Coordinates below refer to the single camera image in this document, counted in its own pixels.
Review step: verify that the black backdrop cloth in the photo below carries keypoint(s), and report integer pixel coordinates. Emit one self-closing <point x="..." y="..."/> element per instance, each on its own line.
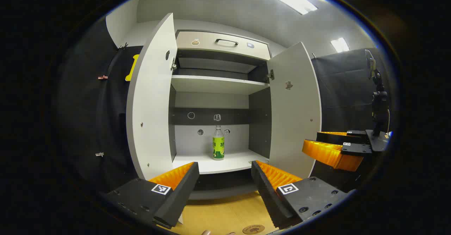
<point x="88" y="115"/>
<point x="345" y="87"/>

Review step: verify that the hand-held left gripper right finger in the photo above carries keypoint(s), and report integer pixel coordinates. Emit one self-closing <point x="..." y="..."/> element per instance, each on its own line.
<point x="264" y="189"/>

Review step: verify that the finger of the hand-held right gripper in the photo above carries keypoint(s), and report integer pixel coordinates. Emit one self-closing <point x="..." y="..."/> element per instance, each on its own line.
<point x="331" y="155"/>
<point x="338" y="137"/>

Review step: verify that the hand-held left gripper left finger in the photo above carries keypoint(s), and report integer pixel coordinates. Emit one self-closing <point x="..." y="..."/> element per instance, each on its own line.
<point x="183" y="189"/>

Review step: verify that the grey white cabinet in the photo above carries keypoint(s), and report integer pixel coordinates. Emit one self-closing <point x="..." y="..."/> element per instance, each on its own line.
<point x="211" y="103"/>

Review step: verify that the green label plastic bottle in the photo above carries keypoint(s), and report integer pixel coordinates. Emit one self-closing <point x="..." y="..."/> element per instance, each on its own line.
<point x="218" y="150"/>

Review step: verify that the white cabinet shelf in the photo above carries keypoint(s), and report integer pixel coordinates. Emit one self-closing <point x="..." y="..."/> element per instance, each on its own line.
<point x="215" y="85"/>

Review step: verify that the small ceiling light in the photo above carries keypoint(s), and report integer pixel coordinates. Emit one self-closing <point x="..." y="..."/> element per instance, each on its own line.
<point x="340" y="45"/>

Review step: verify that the round brown coaster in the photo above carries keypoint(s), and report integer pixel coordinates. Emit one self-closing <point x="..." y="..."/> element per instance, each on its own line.
<point x="253" y="229"/>

